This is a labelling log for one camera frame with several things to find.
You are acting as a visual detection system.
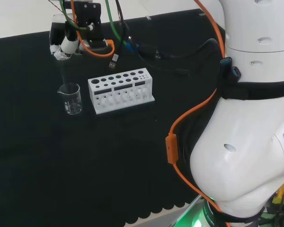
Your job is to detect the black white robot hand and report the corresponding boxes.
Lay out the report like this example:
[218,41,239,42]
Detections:
[48,13,82,62]

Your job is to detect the clear glass rod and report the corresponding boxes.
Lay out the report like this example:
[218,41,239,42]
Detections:
[59,59,71,96]

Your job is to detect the clear glass beaker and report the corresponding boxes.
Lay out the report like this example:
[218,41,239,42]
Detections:
[57,82,83,115]

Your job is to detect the white test tube rack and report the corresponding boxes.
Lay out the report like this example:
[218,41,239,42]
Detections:
[87,67,156,116]

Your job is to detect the silver USB plug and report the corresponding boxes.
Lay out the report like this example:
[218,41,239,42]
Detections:
[108,52,120,70]

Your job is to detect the black table cloth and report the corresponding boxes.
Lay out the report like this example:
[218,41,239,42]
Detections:
[0,9,228,224]

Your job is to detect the black USB hub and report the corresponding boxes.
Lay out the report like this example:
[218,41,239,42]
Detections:
[219,56,242,85]

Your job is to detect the yellow stop button box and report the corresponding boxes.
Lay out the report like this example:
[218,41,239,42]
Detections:
[271,179,284,207]

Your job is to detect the thin green cable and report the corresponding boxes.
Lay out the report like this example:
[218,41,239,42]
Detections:
[59,0,92,32]

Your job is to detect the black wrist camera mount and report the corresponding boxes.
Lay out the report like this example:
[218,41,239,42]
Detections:
[75,1,109,52]

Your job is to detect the blue cable connector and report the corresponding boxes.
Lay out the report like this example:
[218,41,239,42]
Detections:
[124,41,141,52]

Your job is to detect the long black cable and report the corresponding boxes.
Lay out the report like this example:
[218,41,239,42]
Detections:
[115,0,226,77]

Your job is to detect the orange cable with inline box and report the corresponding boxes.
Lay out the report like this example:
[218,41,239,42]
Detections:
[165,0,226,215]

